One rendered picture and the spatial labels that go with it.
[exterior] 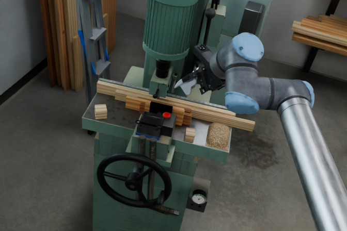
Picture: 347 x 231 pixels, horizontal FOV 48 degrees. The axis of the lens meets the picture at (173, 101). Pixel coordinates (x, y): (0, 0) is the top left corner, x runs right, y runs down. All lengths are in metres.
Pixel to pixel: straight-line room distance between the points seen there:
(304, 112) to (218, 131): 0.61
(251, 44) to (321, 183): 0.43
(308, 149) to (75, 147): 2.00
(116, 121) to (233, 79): 0.66
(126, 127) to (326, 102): 2.42
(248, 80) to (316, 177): 0.32
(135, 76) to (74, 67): 1.10
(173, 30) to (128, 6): 2.89
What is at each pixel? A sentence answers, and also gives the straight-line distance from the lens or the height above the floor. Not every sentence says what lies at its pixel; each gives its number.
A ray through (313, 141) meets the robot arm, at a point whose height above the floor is 1.39.
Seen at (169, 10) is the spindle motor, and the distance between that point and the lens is 1.34.
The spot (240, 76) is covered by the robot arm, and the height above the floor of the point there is 1.40.
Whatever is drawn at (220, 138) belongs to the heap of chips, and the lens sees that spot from 1.56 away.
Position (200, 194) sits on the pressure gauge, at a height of 0.69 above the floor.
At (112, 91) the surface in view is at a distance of 1.71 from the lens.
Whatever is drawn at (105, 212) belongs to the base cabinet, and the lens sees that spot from 2.03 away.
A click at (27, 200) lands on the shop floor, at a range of 2.50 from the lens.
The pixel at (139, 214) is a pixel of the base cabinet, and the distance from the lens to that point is 1.97.
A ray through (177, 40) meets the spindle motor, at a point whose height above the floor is 1.28.
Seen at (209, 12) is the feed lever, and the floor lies 1.43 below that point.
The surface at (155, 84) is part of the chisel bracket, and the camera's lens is 1.55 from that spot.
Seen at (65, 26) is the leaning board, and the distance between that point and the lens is 2.93.
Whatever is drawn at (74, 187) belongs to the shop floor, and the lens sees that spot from 2.52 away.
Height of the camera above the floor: 1.98
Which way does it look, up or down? 39 degrees down
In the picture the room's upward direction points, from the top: 10 degrees clockwise
